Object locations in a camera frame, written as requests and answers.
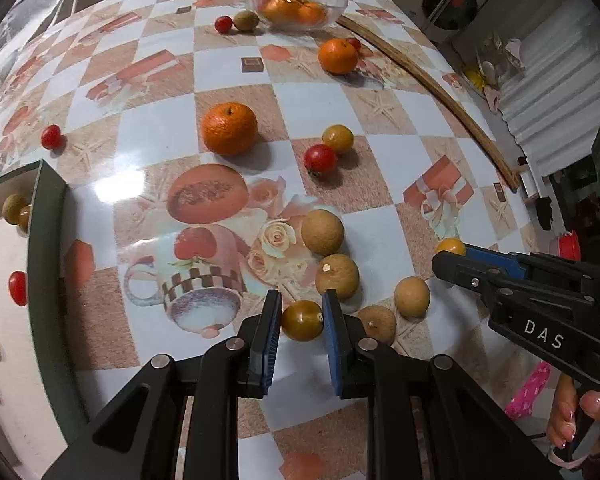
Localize yellow cherry tomato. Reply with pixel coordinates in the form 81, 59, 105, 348
18, 205, 32, 234

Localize right hand painted nails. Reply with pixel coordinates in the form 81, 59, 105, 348
546, 373, 600, 479

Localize brown longan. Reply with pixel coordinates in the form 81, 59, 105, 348
301, 209, 344, 257
393, 276, 430, 318
314, 254, 360, 301

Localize white tray green rim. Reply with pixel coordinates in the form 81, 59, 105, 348
0, 160, 87, 479

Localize red cherry tomato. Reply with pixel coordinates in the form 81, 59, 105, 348
303, 144, 338, 176

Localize red tomato in tray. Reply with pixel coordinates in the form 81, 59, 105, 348
8, 271, 28, 307

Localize large orange mandarin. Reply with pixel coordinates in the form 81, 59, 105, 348
317, 38, 358, 76

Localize brown longan fruit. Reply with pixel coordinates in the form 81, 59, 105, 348
2, 193, 29, 226

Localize red tomato near bowl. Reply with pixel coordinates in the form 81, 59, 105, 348
347, 38, 362, 52

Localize long wooden stick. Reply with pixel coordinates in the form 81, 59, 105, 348
337, 14, 522, 192

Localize small red tomato far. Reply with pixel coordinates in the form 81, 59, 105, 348
40, 124, 64, 151

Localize mandarins in bowl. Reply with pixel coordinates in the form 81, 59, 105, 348
258, 0, 327, 26

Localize clear glass bowl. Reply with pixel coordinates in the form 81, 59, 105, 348
245, 0, 349, 32

